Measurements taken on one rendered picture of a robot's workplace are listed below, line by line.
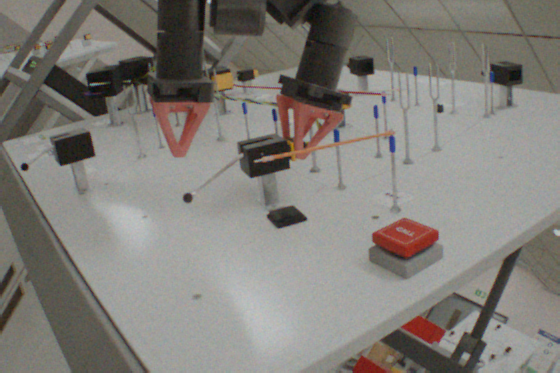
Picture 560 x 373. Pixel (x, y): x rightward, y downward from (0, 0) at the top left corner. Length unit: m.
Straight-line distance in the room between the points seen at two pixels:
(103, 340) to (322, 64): 0.42
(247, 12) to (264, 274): 0.30
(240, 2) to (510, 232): 0.40
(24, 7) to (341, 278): 7.86
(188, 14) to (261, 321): 0.35
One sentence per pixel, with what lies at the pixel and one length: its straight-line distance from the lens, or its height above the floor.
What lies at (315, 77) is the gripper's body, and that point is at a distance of 0.70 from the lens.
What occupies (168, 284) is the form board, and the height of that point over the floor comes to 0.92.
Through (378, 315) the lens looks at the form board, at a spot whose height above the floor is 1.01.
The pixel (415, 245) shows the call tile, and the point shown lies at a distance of 0.54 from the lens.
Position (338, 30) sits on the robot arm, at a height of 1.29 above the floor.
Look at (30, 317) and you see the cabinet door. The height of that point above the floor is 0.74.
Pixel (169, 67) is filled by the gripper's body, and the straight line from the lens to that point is 0.64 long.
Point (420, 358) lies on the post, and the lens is 1.00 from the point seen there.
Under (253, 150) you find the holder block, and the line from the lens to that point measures 0.69.
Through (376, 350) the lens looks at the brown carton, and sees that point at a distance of 8.24.
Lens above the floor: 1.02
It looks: 8 degrees up
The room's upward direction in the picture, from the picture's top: 31 degrees clockwise
